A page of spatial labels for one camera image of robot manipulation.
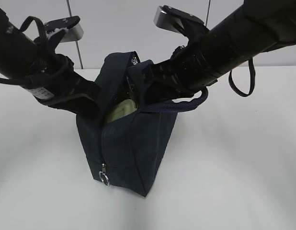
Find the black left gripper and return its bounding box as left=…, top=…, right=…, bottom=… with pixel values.
left=37, top=72, right=101, bottom=118

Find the silver zipper pull ring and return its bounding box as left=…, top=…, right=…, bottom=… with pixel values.
left=99, top=163, right=111, bottom=186

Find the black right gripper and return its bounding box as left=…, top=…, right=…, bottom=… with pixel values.
left=142, top=61, right=201, bottom=107

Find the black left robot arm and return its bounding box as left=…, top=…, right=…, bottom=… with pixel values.
left=0, top=8, right=101, bottom=118

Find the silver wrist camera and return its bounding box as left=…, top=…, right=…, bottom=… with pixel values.
left=44, top=16, right=84, bottom=43
left=153, top=5, right=204, bottom=33

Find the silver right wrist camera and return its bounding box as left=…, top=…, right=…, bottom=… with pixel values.
left=153, top=5, right=204, bottom=33

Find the glass container with green lid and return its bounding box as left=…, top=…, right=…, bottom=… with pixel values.
left=106, top=99, right=137, bottom=123

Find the dark blue fabric bag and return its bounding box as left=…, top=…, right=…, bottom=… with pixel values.
left=76, top=51, right=208, bottom=197

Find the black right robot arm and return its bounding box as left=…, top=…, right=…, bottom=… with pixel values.
left=143, top=0, right=296, bottom=104

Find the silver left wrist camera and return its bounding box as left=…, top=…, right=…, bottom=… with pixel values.
left=44, top=16, right=84, bottom=43

